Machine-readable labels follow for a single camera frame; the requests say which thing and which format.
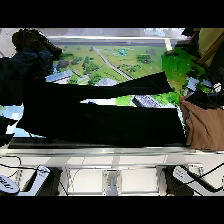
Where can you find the olive brown garment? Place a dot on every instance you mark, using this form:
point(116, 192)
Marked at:
point(30, 38)

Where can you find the silver frame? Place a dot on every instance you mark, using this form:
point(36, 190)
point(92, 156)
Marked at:
point(133, 153)

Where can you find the black trousers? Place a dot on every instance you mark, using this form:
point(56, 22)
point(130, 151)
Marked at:
point(100, 123)

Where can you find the dark blue garment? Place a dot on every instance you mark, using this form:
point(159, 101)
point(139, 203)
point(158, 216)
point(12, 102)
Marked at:
point(33, 60)

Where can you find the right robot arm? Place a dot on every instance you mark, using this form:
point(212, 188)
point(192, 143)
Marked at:
point(181, 174)

